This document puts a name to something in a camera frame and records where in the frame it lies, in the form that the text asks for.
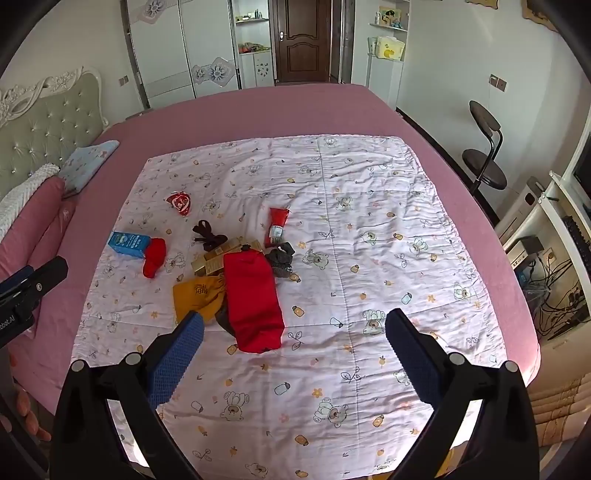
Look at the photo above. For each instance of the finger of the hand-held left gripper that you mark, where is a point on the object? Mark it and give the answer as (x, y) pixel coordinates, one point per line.
(46, 277)

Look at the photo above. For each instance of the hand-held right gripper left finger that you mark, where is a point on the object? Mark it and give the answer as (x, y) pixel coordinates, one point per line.
(178, 360)

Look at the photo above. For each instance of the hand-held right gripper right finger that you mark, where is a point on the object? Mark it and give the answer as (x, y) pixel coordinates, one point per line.
(415, 357)

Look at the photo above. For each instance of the red sock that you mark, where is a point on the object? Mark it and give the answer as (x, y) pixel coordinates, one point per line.
(154, 258)

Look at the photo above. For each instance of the brown ribbon bow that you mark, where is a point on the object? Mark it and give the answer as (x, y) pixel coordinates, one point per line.
(205, 230)

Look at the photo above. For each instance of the person's left hand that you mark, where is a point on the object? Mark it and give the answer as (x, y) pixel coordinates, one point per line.
(32, 417)

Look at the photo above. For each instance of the pink pillow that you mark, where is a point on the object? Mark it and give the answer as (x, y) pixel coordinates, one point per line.
(41, 217)

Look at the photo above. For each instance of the dark grey cloth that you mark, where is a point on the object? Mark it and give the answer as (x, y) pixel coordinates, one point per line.
(225, 321)

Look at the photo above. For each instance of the white knitted cushion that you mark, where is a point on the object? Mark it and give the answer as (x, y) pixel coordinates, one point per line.
(23, 194)

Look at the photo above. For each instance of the blue cardboard box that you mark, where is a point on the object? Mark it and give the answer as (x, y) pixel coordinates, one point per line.
(127, 243)

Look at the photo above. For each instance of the red cloth pouch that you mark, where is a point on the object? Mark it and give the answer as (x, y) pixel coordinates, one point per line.
(254, 304)

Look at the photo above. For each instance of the gold cardboard box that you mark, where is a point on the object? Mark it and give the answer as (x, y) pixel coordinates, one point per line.
(207, 265)
(226, 245)

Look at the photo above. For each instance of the light blue printed pillow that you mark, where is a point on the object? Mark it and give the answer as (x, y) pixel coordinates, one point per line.
(87, 161)

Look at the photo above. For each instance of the grey sock bundle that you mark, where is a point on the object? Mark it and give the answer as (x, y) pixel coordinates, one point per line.
(279, 261)

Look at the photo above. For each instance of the white bear printed blanket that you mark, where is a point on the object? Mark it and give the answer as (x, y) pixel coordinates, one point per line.
(346, 230)

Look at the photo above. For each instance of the grey tufted headboard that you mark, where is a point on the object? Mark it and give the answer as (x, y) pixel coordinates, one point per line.
(46, 124)

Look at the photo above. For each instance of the red snack packet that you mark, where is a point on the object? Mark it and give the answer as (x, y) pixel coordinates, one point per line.
(179, 202)

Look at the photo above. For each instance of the beige quilted blanket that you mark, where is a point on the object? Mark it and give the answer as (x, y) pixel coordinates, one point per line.
(558, 410)

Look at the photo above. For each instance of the red tube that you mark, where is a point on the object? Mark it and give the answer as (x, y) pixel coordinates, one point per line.
(276, 226)

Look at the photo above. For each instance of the white tower appliance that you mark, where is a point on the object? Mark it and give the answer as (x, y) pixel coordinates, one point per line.
(521, 205)

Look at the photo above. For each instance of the black bar chair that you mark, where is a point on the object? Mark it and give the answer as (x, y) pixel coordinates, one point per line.
(485, 173)

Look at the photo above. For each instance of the black keyboard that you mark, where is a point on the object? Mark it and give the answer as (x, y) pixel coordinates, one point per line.
(577, 237)

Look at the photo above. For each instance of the white computer desk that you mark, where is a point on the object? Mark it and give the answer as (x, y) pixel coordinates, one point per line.
(561, 194)

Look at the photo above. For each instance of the white wardrobe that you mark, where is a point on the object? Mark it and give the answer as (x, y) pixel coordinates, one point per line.
(161, 46)

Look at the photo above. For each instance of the white open shelf cabinet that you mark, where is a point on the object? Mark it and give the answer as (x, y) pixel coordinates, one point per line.
(385, 81)

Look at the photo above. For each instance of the white narrow shelf cabinet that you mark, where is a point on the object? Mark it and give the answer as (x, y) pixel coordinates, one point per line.
(255, 69)

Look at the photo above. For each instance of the yellow pack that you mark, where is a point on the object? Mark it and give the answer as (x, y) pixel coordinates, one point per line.
(391, 48)

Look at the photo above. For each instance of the dark brown door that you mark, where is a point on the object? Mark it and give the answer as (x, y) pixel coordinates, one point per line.
(302, 46)

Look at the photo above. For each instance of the colourful picture box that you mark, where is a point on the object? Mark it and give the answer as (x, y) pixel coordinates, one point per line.
(390, 15)

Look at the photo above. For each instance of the wooden wall ornament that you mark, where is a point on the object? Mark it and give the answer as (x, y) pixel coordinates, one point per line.
(540, 14)

